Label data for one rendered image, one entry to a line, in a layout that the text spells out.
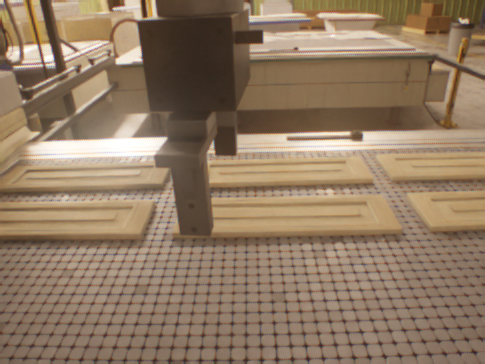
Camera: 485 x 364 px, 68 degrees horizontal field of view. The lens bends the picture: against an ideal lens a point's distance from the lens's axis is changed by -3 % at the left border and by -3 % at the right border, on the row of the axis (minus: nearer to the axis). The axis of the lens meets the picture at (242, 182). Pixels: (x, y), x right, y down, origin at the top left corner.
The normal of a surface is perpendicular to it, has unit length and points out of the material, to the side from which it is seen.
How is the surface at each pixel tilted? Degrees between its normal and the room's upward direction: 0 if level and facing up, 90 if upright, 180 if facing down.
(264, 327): 0
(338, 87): 90
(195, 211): 90
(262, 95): 90
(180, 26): 90
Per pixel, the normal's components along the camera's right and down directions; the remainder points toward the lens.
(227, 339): -0.04, -0.88
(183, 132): -0.11, 0.47
